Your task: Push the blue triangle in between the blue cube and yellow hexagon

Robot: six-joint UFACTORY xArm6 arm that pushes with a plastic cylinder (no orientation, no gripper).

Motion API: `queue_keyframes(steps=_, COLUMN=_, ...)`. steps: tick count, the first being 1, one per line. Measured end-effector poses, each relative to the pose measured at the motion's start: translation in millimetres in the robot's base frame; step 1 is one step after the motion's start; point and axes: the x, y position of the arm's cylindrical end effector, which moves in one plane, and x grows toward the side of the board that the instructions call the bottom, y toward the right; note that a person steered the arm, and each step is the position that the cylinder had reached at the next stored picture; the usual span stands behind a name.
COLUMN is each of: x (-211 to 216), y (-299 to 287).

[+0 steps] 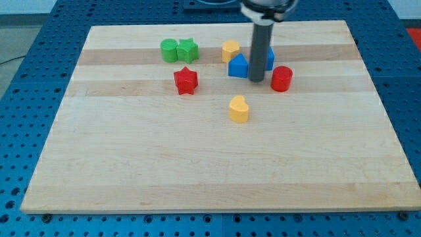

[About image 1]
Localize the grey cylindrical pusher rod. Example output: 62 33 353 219
248 24 273 82

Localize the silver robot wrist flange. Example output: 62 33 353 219
240 0 299 24

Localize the blue triangle block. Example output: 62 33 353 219
228 53 248 78

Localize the blue cube block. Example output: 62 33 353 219
266 47 276 71

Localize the yellow hexagon block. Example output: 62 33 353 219
222 40 240 63

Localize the red cylinder block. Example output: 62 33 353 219
271 66 293 92

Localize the green star block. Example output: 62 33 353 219
176 38 199 64

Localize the yellow heart block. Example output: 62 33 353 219
229 95 249 123

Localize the red star block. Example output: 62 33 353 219
174 66 199 95

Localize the green cylinder block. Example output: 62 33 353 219
160 38 178 63

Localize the wooden board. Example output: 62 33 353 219
20 20 420 215

